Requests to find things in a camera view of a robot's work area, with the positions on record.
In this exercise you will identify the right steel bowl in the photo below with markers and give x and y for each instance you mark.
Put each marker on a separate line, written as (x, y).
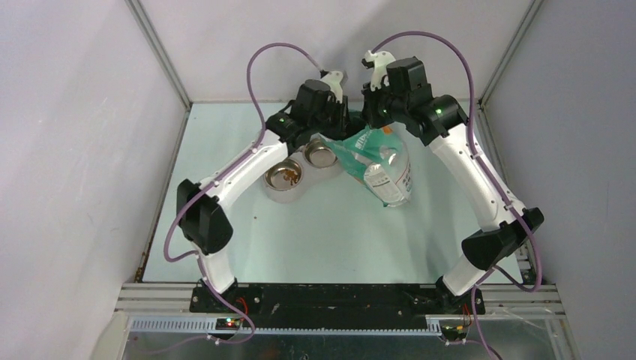
(319, 155)

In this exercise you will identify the brown kibble in left bowl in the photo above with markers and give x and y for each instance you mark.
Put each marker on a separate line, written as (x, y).
(291, 176)

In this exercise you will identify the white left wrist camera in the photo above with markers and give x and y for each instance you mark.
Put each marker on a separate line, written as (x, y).
(335, 80)

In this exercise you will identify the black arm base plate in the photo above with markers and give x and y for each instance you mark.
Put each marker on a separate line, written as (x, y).
(337, 306)

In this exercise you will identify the grey double bowl stand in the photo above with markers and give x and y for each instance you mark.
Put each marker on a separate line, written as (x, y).
(312, 176)

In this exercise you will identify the aluminium frame rail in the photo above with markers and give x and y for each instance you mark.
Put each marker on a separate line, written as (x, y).
(165, 308)

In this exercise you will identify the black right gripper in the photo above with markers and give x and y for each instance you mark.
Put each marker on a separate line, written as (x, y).
(368, 112)

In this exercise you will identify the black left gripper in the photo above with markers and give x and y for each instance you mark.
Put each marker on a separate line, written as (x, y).
(343, 123)

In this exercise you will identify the left controller board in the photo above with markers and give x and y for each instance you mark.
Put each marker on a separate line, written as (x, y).
(228, 324)

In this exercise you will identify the left steel bowl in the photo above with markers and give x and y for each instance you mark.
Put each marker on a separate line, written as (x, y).
(273, 178)

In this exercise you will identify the controller board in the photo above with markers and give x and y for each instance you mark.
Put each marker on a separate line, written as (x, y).
(454, 334)
(228, 324)

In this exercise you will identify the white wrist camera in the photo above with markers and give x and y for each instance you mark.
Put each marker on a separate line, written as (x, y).
(378, 62)
(335, 80)

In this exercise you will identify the right controller board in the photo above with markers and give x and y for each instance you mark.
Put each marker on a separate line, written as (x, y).
(454, 334)

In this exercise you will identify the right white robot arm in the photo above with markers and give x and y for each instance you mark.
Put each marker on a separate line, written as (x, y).
(399, 91)

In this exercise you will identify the teal pet food bag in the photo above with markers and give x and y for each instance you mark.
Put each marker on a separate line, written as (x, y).
(379, 160)

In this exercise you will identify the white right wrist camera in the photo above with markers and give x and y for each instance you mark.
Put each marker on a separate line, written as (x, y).
(378, 62)

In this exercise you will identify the steel bowl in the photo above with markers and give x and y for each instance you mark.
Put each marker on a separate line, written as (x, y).
(319, 155)
(273, 178)

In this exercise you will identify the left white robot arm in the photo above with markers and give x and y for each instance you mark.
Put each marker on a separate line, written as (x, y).
(319, 107)

